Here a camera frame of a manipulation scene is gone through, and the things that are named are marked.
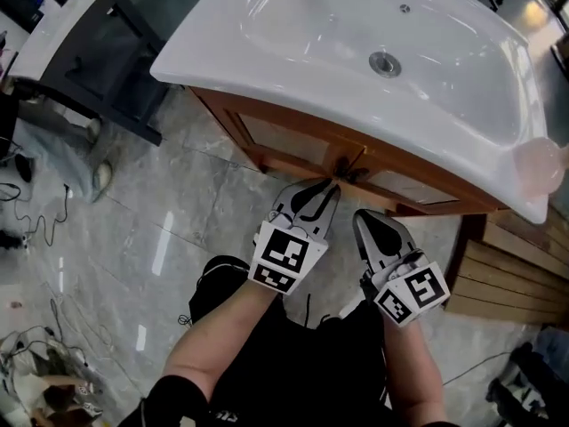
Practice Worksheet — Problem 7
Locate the person's left forearm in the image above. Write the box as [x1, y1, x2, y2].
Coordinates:
[166, 278, 285, 399]

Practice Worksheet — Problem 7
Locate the wooden slat platform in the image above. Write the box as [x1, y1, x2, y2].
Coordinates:
[444, 206, 569, 326]

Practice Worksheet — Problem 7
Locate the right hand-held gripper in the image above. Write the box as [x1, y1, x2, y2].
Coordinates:
[353, 209, 451, 328]

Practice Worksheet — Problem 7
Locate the white sink basin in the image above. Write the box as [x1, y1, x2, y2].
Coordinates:
[149, 0, 550, 225]
[8, 0, 119, 79]

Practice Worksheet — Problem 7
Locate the black floor equipment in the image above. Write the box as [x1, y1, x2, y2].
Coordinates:
[486, 340, 569, 422]

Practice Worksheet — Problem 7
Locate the wooden cabinet door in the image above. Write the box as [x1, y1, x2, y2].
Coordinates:
[221, 107, 357, 181]
[350, 149, 493, 216]

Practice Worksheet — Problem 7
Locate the wooden cabinet body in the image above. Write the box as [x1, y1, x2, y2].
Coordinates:
[188, 85, 510, 217]

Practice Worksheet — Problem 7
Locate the brown clutter pile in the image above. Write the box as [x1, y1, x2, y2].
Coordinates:
[0, 325, 106, 427]

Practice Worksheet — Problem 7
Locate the person's right forearm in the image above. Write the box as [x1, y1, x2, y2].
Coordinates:
[381, 316, 448, 427]

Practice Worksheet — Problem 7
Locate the pink bottle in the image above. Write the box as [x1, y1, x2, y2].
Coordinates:
[509, 136, 569, 202]

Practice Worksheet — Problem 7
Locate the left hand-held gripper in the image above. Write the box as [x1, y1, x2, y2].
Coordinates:
[247, 179, 342, 295]

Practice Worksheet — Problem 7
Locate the person's black shirt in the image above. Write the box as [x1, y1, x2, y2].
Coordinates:
[117, 302, 463, 427]

